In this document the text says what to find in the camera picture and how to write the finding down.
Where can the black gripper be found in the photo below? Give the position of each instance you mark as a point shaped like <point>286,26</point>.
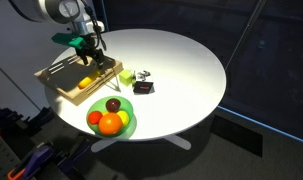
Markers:
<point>89,49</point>

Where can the yellow banana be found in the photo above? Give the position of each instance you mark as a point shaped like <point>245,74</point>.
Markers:
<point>88,81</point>

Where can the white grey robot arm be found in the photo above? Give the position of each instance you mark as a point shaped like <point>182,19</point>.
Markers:
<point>57,10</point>

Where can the light wooden slotted crate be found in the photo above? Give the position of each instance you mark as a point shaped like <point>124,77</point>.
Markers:
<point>62,78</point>

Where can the lime green cube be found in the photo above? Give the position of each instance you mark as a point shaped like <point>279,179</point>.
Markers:
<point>125,77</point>

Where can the dark red plum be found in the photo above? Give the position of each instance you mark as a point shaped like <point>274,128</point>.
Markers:
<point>113,105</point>

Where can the small red fruit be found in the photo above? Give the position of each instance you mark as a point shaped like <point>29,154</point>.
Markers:
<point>94,117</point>

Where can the black checkered puzzle toy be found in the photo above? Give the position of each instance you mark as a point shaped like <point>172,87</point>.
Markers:
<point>143,87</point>

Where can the green translucent plastic bowl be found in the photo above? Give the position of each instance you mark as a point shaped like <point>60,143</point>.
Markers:
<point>127,110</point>

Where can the yellow lemon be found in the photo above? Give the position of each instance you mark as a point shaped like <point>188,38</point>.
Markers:
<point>123,117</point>

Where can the orange fruit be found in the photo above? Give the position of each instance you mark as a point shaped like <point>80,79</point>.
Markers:
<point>110,124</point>

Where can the purple black clamp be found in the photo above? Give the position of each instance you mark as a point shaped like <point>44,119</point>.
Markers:
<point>4,118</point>

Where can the purple clamp with orange tip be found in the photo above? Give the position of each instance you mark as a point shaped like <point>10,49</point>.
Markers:
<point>34,160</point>

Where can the white table base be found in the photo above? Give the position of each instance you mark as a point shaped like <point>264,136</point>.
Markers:
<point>179,141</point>

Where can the black perforated mounting board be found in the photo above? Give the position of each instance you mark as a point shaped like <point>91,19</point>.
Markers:
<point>2,160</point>

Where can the blue floor trim strip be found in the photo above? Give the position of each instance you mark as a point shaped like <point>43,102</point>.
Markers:
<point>264,125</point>

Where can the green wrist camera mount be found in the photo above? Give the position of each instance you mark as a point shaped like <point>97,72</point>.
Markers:
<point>66,39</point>

